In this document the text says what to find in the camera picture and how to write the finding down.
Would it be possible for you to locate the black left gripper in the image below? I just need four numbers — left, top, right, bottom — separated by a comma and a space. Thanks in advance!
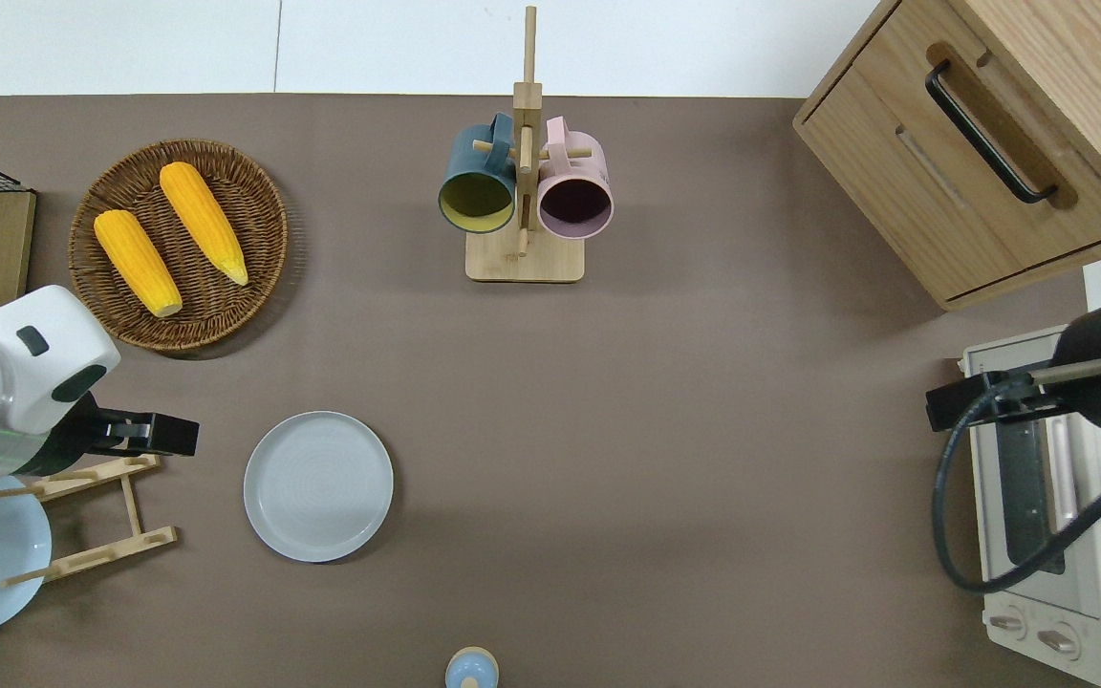
71, 397, 200, 471

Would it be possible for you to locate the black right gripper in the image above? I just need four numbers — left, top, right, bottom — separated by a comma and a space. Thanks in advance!
926, 368, 1064, 433

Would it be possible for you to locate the gray round plate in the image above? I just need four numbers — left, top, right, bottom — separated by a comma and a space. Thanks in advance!
244, 411, 395, 564

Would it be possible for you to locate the wooden plate rack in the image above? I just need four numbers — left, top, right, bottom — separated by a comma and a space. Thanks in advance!
0, 454, 179, 587

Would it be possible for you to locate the round brown wicker basket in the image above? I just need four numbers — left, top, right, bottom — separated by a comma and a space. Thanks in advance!
68, 140, 289, 352

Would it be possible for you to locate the yellow corn cob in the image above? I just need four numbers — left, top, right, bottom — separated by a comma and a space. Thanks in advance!
94, 209, 184, 318
160, 161, 249, 287

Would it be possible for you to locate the wooden drawer cabinet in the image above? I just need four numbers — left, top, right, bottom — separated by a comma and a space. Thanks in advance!
792, 0, 1101, 312

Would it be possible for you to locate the wooden mug tree stand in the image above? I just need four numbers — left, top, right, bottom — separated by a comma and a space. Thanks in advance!
465, 6, 594, 284

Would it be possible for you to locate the dark teal mug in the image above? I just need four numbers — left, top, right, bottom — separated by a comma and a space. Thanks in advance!
438, 113, 519, 235

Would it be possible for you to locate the pink mug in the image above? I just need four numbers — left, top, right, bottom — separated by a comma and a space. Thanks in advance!
537, 117, 615, 240

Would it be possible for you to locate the thick black cable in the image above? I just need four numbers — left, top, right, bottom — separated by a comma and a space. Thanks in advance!
931, 377, 1101, 594

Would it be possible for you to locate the toaster oven door handle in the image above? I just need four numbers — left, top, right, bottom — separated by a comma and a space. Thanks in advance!
1047, 416, 1083, 536

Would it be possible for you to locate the black cabinet handle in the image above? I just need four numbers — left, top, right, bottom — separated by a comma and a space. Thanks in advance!
926, 60, 1058, 204

